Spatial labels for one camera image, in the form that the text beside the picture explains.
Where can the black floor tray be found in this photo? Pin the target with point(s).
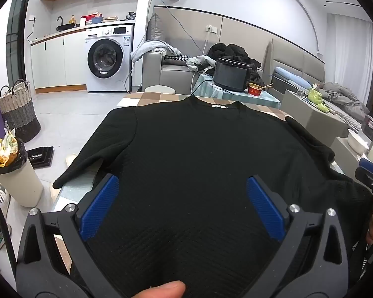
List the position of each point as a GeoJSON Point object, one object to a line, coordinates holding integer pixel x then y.
{"type": "Point", "coordinates": [40, 156]}

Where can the white round stool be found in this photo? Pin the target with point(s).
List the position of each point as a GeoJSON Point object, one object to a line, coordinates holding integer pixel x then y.
{"type": "Point", "coordinates": [160, 89]}

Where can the grey upholstered bed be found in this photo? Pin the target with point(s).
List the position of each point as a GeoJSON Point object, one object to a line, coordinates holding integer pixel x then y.
{"type": "Point", "coordinates": [298, 65]}

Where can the grey blanket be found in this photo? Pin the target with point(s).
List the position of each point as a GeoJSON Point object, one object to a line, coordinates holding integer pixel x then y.
{"type": "Point", "coordinates": [345, 97]}

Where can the red bowl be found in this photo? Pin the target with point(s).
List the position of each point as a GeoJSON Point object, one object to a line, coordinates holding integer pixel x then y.
{"type": "Point", "coordinates": [254, 90]}

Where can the white bowl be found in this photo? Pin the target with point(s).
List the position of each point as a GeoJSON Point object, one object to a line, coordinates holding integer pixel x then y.
{"type": "Point", "coordinates": [357, 142]}

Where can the striped teal table cover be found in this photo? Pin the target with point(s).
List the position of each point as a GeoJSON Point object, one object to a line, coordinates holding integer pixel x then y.
{"type": "Point", "coordinates": [267, 101]}

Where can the light grey garment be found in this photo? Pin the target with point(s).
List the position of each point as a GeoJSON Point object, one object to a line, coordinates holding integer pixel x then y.
{"type": "Point", "coordinates": [152, 48]}

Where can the black faucet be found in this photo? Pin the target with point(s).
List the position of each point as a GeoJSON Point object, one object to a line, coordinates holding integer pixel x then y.
{"type": "Point", "coordinates": [60, 20]}

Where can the white washing machine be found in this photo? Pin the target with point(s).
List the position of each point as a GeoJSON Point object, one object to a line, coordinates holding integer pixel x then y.
{"type": "Point", "coordinates": [112, 77]}

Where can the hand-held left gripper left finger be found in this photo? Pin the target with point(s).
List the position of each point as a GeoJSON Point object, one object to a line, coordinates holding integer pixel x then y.
{"type": "Point", "coordinates": [99, 208]}

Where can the black glass door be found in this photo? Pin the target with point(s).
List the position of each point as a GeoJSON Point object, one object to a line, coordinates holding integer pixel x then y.
{"type": "Point", "coordinates": [17, 37]}

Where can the pale grey hoodie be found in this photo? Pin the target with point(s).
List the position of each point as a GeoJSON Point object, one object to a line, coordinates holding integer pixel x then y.
{"type": "Point", "coordinates": [202, 62]}

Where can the white lower cabinets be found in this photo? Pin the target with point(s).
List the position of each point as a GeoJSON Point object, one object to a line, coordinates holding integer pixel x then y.
{"type": "Point", "coordinates": [59, 62]}

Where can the woven laundry basket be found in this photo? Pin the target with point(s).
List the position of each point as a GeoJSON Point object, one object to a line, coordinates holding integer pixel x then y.
{"type": "Point", "coordinates": [18, 115]}

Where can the blue pillow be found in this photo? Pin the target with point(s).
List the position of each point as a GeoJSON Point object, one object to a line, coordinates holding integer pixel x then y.
{"type": "Point", "coordinates": [292, 76]}

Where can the wall power socket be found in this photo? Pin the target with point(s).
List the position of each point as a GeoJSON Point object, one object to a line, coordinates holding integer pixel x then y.
{"type": "Point", "coordinates": [212, 29]}

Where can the red plastic basket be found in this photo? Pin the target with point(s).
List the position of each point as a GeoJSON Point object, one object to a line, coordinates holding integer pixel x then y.
{"type": "Point", "coordinates": [87, 17]}

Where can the green plush toy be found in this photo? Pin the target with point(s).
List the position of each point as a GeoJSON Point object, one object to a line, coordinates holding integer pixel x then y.
{"type": "Point", "coordinates": [317, 97]}

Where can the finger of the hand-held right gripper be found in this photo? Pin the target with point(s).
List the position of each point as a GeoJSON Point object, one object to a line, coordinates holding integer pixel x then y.
{"type": "Point", "coordinates": [371, 177]}

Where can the white trash bin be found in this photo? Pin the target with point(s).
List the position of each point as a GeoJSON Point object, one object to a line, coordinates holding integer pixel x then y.
{"type": "Point", "coordinates": [18, 186]}

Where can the houndstooth cushion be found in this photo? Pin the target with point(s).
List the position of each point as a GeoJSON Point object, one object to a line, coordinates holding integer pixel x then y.
{"type": "Point", "coordinates": [178, 59]}

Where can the low grey cabinet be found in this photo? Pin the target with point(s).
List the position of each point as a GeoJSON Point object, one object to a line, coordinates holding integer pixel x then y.
{"type": "Point", "coordinates": [345, 158]}

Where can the white slipper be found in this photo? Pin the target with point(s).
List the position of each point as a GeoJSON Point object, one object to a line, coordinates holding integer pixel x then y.
{"type": "Point", "coordinates": [70, 160]}

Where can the black knit sweater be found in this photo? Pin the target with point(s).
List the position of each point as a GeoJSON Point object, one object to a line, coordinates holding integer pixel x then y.
{"type": "Point", "coordinates": [189, 161]}

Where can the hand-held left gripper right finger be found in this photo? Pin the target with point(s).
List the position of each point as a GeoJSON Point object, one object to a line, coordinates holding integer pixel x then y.
{"type": "Point", "coordinates": [265, 208]}

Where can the black jacket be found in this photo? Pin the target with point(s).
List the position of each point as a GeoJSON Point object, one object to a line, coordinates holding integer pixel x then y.
{"type": "Point", "coordinates": [233, 51]}

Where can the checkered tablecloth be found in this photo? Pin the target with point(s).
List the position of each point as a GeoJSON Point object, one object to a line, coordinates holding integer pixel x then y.
{"type": "Point", "coordinates": [155, 99]}

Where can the wooden chopsticks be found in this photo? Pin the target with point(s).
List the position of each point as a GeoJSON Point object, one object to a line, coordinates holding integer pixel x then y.
{"type": "Point", "coordinates": [265, 86]}

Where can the white curtain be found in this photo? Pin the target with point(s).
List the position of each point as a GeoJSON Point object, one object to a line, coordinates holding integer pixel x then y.
{"type": "Point", "coordinates": [351, 59]}

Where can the black countertop oven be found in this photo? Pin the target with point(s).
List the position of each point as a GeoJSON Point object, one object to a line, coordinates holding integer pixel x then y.
{"type": "Point", "coordinates": [230, 77]}

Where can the black box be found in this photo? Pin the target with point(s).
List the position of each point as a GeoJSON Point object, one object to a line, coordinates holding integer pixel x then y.
{"type": "Point", "coordinates": [371, 127]}

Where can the grey sofa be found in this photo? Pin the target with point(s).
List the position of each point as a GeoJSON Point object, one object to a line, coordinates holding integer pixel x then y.
{"type": "Point", "coordinates": [174, 77]}

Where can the person's left hand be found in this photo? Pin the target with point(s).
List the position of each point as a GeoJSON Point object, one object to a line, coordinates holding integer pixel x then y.
{"type": "Point", "coordinates": [161, 290]}

